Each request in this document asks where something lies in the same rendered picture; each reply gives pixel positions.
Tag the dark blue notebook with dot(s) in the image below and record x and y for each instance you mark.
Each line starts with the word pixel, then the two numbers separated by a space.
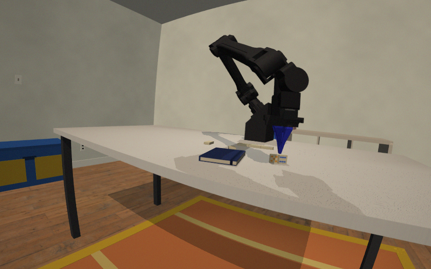
pixel 223 156

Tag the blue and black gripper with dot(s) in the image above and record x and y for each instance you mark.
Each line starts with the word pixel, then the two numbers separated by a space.
pixel 281 133

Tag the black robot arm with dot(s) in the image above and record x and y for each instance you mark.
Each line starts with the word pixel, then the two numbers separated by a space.
pixel 289 80

